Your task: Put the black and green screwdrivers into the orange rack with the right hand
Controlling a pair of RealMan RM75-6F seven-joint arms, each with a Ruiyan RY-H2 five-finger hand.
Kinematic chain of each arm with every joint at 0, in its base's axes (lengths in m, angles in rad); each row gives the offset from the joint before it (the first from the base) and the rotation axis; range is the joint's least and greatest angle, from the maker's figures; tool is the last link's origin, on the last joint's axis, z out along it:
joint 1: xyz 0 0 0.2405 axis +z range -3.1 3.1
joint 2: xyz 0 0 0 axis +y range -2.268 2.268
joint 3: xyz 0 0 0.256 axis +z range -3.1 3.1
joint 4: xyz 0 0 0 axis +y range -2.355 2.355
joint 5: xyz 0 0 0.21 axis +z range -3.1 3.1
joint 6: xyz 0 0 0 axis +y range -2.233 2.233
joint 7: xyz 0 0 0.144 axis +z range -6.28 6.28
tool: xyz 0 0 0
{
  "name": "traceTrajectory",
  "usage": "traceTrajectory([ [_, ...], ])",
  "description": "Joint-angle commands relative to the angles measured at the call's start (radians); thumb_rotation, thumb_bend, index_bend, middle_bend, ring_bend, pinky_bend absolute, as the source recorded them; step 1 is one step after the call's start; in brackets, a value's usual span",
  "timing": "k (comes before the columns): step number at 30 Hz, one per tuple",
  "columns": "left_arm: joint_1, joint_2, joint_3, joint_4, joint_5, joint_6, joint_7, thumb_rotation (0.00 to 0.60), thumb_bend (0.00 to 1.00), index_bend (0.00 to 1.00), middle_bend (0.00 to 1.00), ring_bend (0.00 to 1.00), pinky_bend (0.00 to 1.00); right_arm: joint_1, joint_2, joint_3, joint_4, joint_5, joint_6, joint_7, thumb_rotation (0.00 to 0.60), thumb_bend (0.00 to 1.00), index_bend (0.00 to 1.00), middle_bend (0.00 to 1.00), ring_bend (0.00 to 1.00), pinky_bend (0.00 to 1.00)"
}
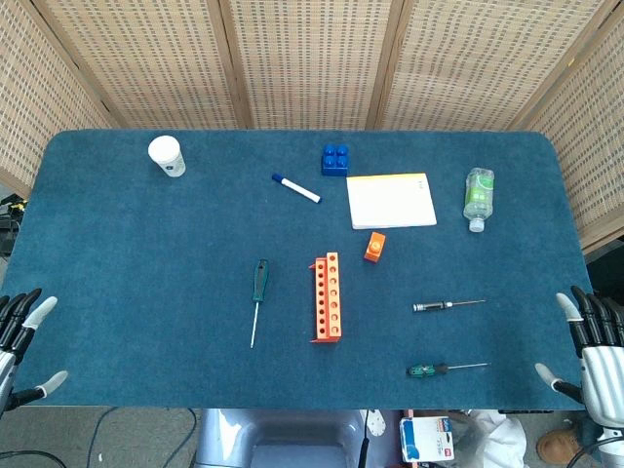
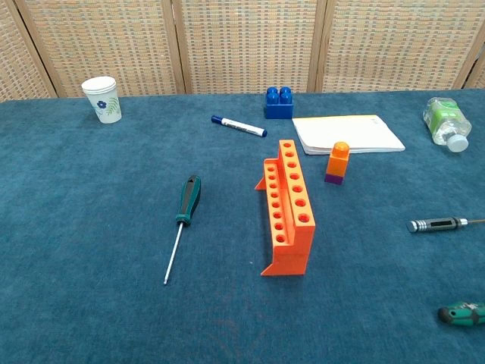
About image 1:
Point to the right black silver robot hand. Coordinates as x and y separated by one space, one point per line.
604 375

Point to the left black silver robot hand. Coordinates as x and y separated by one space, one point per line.
10 363

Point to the short green black screwdriver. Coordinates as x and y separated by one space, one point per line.
424 371

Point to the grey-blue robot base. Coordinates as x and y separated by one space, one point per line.
273 439

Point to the brown shoe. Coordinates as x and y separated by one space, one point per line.
552 444

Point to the white crumpled cloth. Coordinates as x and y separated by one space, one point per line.
492 439

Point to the blue carpet table cover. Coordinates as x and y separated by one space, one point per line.
170 273

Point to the blue white cardboard box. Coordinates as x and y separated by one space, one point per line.
424 439

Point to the clear green-label plastic bottle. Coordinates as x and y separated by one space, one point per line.
479 195

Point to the white perforated plate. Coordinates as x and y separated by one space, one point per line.
375 424

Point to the white floral paper cup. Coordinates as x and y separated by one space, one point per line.
166 153

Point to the small orange purple building block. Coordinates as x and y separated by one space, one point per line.
374 247

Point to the long teal black screwdriver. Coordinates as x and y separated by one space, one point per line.
260 280

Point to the white yellow-edged notepad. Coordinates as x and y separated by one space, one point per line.
392 202

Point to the orange test tube rack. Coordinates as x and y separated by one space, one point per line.
327 302

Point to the blue capped white marker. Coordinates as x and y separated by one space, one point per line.
298 188

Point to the blue four-stud building block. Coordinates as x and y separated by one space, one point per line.
335 161

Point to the woven wicker folding screen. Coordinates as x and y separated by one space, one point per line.
312 58

